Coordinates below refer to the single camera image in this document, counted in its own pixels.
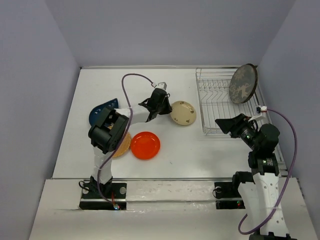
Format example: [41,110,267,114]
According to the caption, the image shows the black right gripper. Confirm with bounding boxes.
[214,112,260,151]

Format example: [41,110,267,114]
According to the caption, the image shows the cream plate with prints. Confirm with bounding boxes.
[170,101,197,126]

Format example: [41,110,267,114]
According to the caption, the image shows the orange glossy plate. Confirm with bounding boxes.
[130,131,161,161]

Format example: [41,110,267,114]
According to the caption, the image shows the grey deer plate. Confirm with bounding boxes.
[228,63,255,104]

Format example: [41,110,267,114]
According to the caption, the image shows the large teal floral plate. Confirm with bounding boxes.
[251,65,259,97]

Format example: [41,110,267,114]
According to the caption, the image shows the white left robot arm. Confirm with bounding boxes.
[88,86,172,198]

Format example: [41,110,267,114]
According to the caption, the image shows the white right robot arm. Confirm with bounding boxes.
[215,113,292,240]

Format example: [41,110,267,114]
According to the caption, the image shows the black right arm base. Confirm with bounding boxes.
[212,179,255,210]

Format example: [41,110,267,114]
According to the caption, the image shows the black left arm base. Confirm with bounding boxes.
[78,180,127,211]

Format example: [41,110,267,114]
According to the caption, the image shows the tan woven round plate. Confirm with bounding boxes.
[113,132,132,158]

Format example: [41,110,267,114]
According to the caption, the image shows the dark blue leaf plate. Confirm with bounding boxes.
[88,98,120,127]

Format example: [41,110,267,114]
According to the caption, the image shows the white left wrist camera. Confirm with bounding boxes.
[151,82,167,91]

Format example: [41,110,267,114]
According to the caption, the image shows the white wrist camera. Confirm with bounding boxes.
[248,105,268,122]
[151,82,167,91]

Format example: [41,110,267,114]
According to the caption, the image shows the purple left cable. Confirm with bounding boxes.
[96,73,157,208]

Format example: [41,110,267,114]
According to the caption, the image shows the purple cable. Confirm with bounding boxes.
[237,108,298,235]
[96,73,157,208]

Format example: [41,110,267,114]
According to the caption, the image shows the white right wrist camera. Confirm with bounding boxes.
[248,105,268,122]

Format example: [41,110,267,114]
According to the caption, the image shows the silver wire dish rack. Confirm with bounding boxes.
[195,66,264,137]

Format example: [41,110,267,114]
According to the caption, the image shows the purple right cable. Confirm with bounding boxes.
[237,108,298,235]

